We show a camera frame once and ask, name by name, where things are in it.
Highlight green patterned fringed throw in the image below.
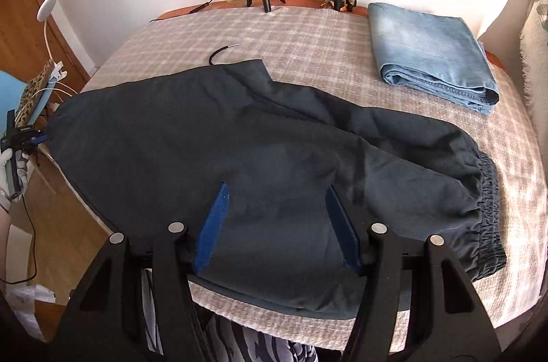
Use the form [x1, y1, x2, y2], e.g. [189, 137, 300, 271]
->
[517, 0, 548, 157]

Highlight wooden cabinet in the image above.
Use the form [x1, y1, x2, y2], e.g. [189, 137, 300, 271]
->
[0, 0, 93, 99]

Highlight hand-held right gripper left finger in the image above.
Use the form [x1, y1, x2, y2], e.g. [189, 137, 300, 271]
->
[51, 182, 232, 362]

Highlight white plastic bag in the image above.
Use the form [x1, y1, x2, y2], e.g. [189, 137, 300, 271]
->
[5, 286, 57, 342]

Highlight zebra print clothing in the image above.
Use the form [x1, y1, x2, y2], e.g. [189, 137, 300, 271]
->
[141, 268, 320, 362]

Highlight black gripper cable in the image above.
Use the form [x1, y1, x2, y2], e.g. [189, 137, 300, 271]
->
[0, 191, 40, 286]

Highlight dark grey pants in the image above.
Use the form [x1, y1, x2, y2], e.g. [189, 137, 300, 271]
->
[46, 43, 508, 321]

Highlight folded blue jeans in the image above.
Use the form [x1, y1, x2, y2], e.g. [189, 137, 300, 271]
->
[368, 2, 501, 115]

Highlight beige plaid tablecloth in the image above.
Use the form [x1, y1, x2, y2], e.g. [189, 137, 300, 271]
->
[40, 7, 544, 346]

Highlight person's left hand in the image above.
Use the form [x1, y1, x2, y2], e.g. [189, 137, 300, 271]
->
[0, 150, 30, 214]

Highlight beige sofa cushion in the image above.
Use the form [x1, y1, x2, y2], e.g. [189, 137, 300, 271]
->
[476, 0, 541, 61]

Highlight leopard print item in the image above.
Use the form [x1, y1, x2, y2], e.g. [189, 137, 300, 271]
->
[15, 60, 57, 124]

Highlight light blue plastic object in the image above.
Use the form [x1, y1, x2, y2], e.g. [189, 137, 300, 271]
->
[0, 71, 53, 124]

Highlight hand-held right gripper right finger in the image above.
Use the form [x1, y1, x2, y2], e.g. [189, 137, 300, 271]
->
[325, 186, 501, 362]

